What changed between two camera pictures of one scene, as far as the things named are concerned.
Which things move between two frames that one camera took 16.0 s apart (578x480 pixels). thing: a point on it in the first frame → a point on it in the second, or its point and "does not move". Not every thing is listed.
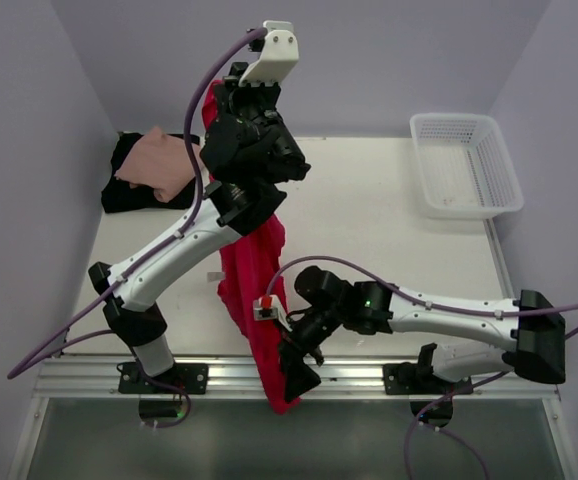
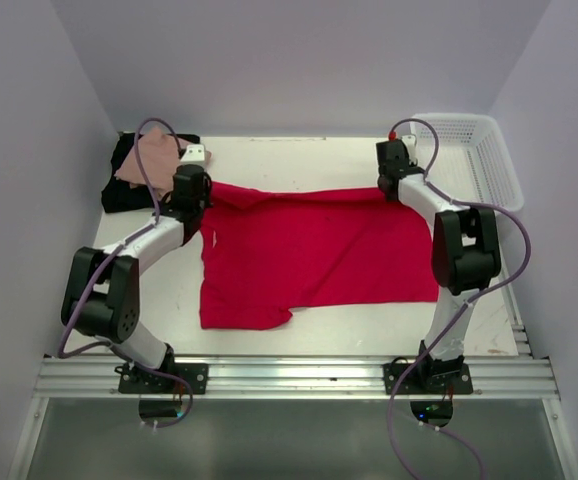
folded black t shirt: x=119 y=197 does not move
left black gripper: x=228 y=92 → x=205 y=188
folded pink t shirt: x=158 y=162 does not move
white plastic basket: x=467 y=168 does not move
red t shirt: x=246 y=273 → x=267 y=254
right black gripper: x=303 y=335 → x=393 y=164
